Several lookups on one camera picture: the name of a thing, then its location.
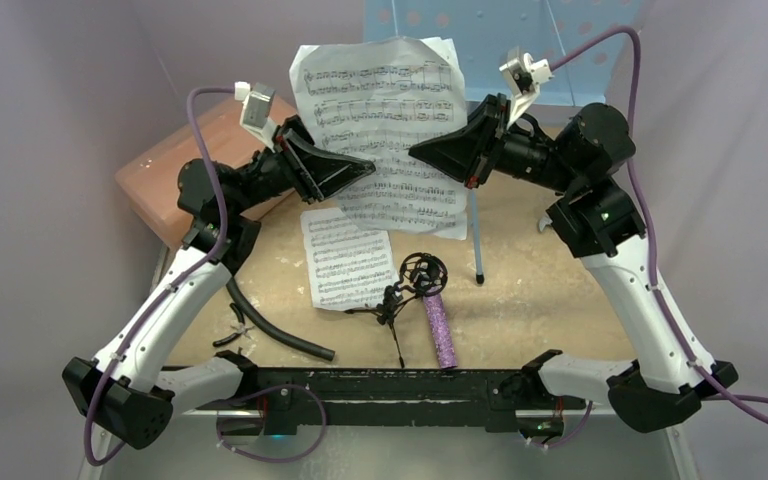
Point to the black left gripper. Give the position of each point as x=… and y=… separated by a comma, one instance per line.
x=318, y=172

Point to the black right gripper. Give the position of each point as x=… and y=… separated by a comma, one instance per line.
x=487, y=142

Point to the sheet music page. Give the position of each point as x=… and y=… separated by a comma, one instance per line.
x=348, y=267
x=374, y=101

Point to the light blue music stand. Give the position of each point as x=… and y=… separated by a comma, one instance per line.
x=485, y=34

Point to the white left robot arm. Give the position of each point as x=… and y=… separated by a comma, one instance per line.
x=122, y=388

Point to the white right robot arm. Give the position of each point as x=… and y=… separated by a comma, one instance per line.
x=597, y=220

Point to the purple glitter microphone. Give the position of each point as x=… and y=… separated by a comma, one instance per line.
x=440, y=331

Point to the black pliers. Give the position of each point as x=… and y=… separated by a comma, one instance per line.
x=239, y=329

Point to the black foam tube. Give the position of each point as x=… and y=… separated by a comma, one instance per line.
x=246, y=311

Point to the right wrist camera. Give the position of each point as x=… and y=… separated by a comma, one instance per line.
x=524, y=77

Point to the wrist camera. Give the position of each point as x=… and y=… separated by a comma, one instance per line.
x=257, y=101
x=524, y=77

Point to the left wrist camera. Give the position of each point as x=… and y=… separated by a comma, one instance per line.
x=257, y=101

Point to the red handled wrench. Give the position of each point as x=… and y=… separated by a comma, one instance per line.
x=544, y=223

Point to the black microphone shock mount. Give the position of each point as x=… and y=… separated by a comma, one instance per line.
x=420, y=275

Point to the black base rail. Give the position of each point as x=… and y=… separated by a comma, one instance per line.
x=490, y=399

